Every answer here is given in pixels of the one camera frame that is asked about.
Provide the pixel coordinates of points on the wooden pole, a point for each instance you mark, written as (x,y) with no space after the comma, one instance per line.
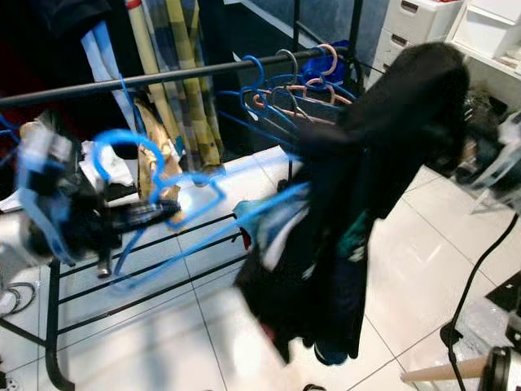
(448,371)

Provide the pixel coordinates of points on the dark blue fabric item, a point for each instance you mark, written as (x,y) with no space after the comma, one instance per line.
(317,69)

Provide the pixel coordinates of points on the white drawer cabinet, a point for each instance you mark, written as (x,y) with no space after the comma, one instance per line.
(415,41)

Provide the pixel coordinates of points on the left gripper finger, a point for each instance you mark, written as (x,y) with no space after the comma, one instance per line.
(151,222)
(151,210)

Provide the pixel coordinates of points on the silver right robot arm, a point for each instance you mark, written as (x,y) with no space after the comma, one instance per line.
(505,371)

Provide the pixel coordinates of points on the gold patterned garment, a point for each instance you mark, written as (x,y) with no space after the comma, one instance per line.
(159,171)

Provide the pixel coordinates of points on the black hanging garment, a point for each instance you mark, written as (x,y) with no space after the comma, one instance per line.
(49,32)

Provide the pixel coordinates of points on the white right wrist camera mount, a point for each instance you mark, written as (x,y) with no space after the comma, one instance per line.
(506,155)

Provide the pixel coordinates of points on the yellow plaid garment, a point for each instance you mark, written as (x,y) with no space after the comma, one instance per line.
(187,41)

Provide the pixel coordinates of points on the white storage cabinet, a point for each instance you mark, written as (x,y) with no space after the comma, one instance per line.
(492,24)

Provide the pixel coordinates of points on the white light blue garment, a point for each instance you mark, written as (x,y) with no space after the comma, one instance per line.
(102,57)

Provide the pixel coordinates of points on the black T-shirt green white print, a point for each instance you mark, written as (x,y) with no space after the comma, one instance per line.
(399,122)

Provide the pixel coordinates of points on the grey metal hanger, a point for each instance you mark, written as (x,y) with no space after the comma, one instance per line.
(291,53)

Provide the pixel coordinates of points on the blue plastic clothes hanger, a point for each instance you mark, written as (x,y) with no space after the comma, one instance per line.
(126,136)

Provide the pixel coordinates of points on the black metal clothes rack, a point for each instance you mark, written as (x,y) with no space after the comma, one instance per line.
(171,77)

